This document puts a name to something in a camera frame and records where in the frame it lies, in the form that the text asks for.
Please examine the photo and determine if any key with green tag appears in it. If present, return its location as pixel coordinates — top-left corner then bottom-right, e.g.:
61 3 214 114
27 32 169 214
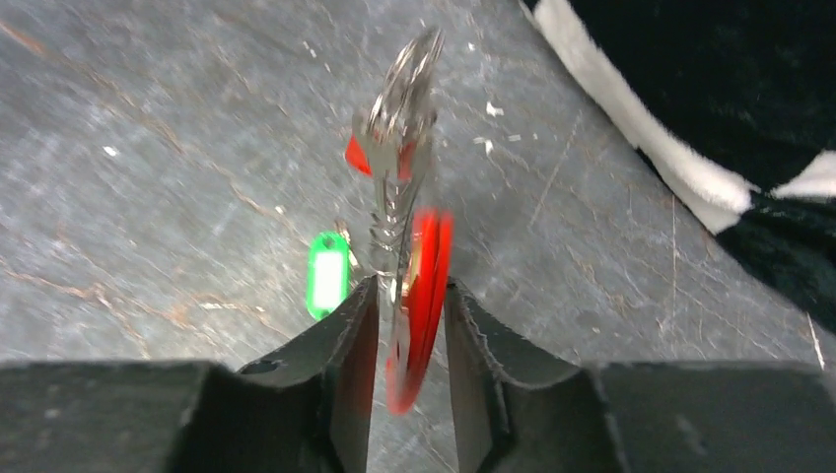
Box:
306 219 359 321

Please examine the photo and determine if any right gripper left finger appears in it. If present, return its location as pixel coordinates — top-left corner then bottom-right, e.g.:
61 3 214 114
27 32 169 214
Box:
1 278 379 472

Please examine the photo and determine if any metal key holder red handle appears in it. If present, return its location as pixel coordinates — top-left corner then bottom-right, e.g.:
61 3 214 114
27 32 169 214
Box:
352 27 453 415

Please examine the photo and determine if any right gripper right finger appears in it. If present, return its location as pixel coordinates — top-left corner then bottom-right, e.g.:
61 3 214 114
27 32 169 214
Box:
445 282 835 473

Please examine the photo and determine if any black white checkered pillow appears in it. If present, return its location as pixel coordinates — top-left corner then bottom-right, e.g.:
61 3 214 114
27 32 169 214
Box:
522 1 835 330

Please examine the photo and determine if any key with red tag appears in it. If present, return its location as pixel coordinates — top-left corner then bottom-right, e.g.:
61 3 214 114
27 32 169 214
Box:
344 133 417 180

